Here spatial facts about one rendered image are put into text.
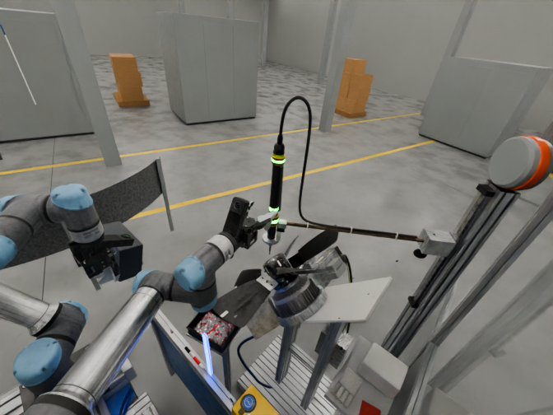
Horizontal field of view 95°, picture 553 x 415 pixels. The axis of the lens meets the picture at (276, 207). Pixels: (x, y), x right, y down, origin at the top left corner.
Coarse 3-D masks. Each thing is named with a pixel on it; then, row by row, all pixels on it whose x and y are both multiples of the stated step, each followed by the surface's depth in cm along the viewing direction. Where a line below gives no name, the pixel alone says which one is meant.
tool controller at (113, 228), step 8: (104, 224) 132; (112, 224) 134; (120, 224) 135; (112, 232) 128; (120, 232) 129; (128, 232) 131; (136, 240) 126; (112, 248) 121; (120, 248) 119; (128, 248) 120; (136, 248) 123; (120, 256) 119; (128, 256) 122; (136, 256) 125; (120, 264) 121; (128, 264) 124; (136, 264) 127; (120, 272) 122; (128, 272) 126; (136, 272) 129; (120, 280) 124
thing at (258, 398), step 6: (246, 390) 92; (252, 390) 92; (252, 396) 90; (258, 396) 91; (240, 402) 89; (258, 402) 89; (264, 402) 90; (234, 408) 87; (252, 408) 88; (258, 408) 88; (264, 408) 88; (270, 408) 88; (234, 414) 88; (246, 414) 86; (252, 414) 86; (258, 414) 87; (264, 414) 87; (270, 414) 87; (276, 414) 87
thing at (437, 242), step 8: (424, 232) 96; (432, 232) 95; (440, 232) 95; (432, 240) 91; (440, 240) 91; (448, 240) 91; (456, 240) 92; (424, 248) 95; (432, 248) 93; (440, 248) 93; (448, 248) 92
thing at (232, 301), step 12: (240, 288) 115; (252, 288) 114; (264, 288) 115; (228, 300) 110; (240, 300) 109; (252, 300) 109; (264, 300) 110; (216, 312) 105; (240, 312) 103; (252, 312) 103; (240, 324) 97
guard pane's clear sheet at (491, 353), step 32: (544, 192) 88; (512, 224) 103; (544, 224) 73; (480, 256) 126; (512, 256) 84; (544, 256) 63; (512, 288) 71; (544, 288) 55; (480, 320) 81; (512, 320) 61; (544, 320) 49; (448, 352) 93; (480, 352) 68; (512, 352) 54; (544, 352) 44; (448, 384) 77; (480, 384) 60; (512, 384) 48; (544, 384) 41
